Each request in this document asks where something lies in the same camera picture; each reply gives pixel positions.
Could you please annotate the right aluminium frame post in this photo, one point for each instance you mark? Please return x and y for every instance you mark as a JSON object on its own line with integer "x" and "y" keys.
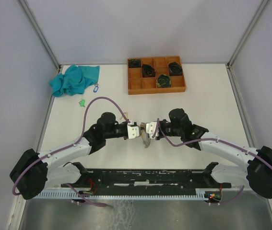
{"x": 248, "y": 31}

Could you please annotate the rolled dark fabric green pattern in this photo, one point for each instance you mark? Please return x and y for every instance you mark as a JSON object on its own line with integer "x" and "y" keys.
{"x": 163, "y": 81}

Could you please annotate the key with blue tag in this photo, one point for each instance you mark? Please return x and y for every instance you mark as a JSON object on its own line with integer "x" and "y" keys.
{"x": 96, "y": 88}

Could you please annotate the key with yellow framed tag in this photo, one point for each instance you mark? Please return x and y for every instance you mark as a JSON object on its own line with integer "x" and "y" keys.
{"x": 125, "y": 116}

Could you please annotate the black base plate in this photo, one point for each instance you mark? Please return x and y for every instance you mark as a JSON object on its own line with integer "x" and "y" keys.
{"x": 147, "y": 182}

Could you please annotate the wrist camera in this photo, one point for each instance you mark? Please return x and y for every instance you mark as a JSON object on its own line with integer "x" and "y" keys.
{"x": 152, "y": 129}
{"x": 133, "y": 130}

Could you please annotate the wooden compartment tray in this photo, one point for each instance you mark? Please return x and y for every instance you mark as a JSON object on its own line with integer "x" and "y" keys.
{"x": 138, "y": 85}

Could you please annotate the rolled dark fabric red pattern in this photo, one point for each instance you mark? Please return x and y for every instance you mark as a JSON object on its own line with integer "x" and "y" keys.
{"x": 148, "y": 71}

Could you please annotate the key with green tag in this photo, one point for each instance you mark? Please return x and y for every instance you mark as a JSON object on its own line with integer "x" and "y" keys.
{"x": 82, "y": 103}

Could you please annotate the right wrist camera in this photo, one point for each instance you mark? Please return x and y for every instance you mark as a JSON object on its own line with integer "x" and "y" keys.
{"x": 152, "y": 129}

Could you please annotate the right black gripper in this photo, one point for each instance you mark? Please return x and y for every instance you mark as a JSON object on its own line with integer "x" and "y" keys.
{"x": 158, "y": 137}

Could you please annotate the rolled dark fabric far left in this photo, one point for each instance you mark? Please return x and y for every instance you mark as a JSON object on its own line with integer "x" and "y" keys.
{"x": 134, "y": 63}

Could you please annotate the metal keyring organizer yellow handle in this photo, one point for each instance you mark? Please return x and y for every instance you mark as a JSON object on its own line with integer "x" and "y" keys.
{"x": 145, "y": 136}

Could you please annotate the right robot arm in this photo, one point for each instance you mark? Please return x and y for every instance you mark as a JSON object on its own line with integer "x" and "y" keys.
{"x": 251, "y": 167}

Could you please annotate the teal cloth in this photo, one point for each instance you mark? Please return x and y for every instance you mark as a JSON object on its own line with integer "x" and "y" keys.
{"x": 74, "y": 80}

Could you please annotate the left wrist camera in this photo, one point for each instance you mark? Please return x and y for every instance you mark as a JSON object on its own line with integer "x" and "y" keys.
{"x": 133, "y": 130}

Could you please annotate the rolled dark fabric right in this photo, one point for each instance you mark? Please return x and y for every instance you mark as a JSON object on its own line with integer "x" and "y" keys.
{"x": 175, "y": 69}

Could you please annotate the aluminium frame post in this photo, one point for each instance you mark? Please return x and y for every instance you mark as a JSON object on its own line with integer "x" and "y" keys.
{"x": 248, "y": 31}
{"x": 38, "y": 31}

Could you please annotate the white cable duct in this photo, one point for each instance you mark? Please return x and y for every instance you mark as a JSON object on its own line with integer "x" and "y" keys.
{"x": 70, "y": 194}

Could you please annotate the left aluminium frame post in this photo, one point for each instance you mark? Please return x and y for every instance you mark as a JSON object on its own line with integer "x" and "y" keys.
{"x": 38, "y": 31}

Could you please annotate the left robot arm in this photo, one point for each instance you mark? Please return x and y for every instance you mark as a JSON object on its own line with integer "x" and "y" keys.
{"x": 35, "y": 171}

